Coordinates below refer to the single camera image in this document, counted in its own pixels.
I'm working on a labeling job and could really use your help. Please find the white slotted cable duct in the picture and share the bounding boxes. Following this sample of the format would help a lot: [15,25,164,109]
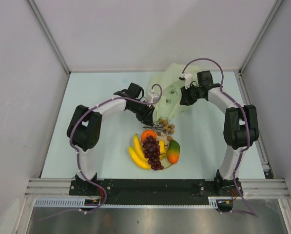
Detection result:
[34,198,218,209]

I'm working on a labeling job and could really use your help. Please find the yellow fake banana bunch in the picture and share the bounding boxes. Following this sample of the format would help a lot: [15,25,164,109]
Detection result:
[128,134,167,170]

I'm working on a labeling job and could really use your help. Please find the brown fake nuts cluster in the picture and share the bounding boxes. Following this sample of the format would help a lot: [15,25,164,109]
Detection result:
[143,118,175,141]

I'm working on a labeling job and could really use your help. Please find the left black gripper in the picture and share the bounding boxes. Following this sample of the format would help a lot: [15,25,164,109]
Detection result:
[128,100,155,127]

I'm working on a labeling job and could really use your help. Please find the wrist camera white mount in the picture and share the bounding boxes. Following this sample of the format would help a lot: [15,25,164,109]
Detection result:
[179,73,193,89]
[146,92,162,105]

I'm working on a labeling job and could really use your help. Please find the beige round plate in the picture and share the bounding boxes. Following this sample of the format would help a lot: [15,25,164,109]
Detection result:
[133,136,179,171]

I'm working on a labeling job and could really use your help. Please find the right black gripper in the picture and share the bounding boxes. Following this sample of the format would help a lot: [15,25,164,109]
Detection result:
[179,83,202,106]

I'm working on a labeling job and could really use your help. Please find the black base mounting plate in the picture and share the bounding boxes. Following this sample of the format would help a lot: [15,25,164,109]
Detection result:
[69,177,243,206]

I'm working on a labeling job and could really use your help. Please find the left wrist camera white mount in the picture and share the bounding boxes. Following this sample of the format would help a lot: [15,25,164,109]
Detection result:
[146,92,162,105]

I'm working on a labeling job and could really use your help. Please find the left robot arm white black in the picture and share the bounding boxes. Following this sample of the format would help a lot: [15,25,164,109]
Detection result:
[67,83,163,195]

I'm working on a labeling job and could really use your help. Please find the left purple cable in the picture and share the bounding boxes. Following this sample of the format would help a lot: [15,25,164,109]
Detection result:
[69,84,163,203]

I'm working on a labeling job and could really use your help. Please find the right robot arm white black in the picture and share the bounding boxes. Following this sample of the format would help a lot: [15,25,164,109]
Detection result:
[179,71,259,196]

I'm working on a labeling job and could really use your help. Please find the dark red fake grapes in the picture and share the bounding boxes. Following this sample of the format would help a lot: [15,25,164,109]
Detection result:
[142,136,164,171]

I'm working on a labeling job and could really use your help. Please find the orange fake persimmon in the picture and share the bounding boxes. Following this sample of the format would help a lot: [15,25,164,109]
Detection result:
[141,129,157,142]

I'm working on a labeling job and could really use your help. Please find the translucent plastic avocado-print bag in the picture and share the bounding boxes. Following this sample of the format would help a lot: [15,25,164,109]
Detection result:
[147,63,189,121]

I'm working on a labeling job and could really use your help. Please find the green orange fake mango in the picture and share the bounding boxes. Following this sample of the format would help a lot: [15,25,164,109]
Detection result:
[166,140,180,164]

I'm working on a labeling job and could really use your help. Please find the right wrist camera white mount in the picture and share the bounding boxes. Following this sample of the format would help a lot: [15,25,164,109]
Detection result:
[179,73,193,89]

